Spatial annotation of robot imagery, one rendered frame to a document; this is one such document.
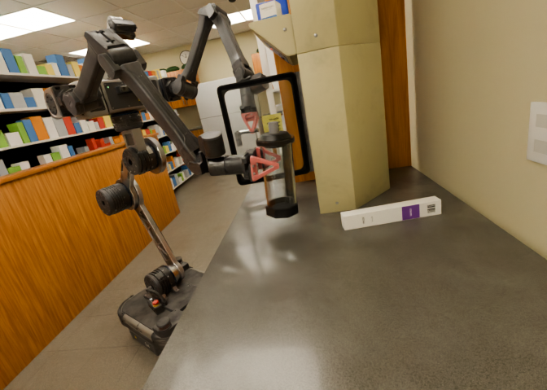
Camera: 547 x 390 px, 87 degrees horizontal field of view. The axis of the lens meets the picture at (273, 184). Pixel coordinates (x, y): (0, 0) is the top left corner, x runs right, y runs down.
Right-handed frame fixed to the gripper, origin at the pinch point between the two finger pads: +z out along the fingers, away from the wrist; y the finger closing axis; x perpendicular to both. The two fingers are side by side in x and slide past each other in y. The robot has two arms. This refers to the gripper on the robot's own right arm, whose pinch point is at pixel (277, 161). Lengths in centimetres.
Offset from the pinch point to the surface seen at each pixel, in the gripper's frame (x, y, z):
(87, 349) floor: 127, 49, -138
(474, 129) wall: -5, 1, 53
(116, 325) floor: 127, 68, -131
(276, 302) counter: 19.1, -34.9, 0.7
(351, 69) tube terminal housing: -22.7, 7.5, 22.2
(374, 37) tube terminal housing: -31.2, 16.3, 30.3
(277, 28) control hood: -34.5, 4.8, 3.1
